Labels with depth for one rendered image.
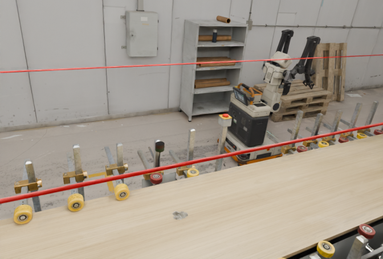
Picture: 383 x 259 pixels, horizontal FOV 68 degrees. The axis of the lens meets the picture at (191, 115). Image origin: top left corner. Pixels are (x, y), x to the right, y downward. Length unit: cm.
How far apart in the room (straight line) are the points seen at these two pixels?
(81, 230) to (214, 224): 69
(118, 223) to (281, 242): 85
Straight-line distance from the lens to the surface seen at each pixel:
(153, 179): 190
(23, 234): 171
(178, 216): 166
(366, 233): 194
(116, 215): 168
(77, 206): 173
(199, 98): 509
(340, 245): 201
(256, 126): 348
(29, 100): 451
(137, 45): 418
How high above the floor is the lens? 207
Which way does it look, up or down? 25 degrees down
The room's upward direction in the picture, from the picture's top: 5 degrees clockwise
